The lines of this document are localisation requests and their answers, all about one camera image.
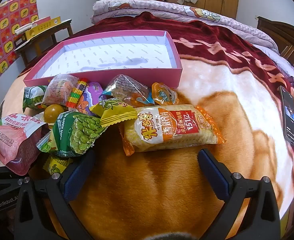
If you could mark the green pea packet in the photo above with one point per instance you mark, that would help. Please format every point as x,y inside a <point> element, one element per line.
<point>33,96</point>
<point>79,132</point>

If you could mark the yellow zigzag-edged packet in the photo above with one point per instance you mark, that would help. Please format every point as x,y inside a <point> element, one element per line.
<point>58,165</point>
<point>114,112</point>

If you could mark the yellow cardboard box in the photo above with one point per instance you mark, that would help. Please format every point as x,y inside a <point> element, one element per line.
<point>40,28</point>

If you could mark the black smartphone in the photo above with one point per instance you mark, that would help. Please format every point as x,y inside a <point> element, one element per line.
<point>290,116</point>

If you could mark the printed plush blanket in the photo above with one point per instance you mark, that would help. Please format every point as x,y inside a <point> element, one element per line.
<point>162,192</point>

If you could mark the orange cartoon snack packet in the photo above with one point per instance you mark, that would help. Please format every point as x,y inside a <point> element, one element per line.
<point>164,93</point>

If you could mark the purple cartoon tin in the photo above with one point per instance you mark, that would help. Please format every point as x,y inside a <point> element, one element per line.
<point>91,97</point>

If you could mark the pink cardboard box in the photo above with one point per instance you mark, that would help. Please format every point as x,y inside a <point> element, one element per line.
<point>116,52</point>

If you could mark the colourful candy roll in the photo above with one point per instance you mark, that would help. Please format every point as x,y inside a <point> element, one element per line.
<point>77,93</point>

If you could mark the yellow round jelly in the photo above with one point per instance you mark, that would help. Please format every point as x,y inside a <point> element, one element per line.
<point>52,113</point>

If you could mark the lilac folded quilt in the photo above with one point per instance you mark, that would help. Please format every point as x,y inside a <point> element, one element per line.
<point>167,8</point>

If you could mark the white rolled paper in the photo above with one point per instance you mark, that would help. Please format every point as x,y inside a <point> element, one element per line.
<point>25,28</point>

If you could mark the orange rice cracker packet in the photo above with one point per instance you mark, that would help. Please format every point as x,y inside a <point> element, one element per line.
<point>172,127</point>

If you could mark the dark wooden headboard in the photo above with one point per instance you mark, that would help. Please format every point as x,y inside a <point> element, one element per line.
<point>284,37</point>

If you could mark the clear packet of orange sweets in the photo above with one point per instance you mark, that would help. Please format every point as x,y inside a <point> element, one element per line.
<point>60,90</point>

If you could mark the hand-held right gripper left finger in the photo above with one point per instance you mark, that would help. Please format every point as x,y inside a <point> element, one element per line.
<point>77,177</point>

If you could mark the wooden side table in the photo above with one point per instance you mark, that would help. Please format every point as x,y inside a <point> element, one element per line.
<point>49,30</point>

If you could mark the white spouted drink pouch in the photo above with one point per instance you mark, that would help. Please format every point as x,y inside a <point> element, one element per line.
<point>11,142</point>

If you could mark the clear blue-edged packet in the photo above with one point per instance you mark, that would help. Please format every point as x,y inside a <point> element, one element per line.
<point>128,88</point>

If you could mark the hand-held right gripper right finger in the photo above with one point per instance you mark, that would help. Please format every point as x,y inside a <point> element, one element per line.
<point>215,176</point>

